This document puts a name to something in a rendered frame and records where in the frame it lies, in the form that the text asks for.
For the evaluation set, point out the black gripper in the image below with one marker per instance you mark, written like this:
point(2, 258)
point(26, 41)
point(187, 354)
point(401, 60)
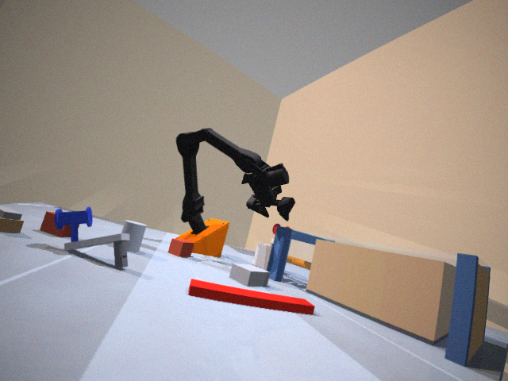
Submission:
point(259, 202)

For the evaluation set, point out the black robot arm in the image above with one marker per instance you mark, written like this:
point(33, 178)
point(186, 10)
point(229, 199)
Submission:
point(262, 175)

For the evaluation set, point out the grey crank handle with blue knob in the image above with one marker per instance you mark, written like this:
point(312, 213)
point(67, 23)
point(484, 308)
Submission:
point(80, 217)

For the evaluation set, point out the red flat bar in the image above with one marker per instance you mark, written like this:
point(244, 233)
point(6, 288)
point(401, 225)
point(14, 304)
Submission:
point(243, 297)

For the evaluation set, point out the grey cylinder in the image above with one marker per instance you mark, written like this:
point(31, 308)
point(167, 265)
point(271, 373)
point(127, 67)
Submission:
point(136, 234)

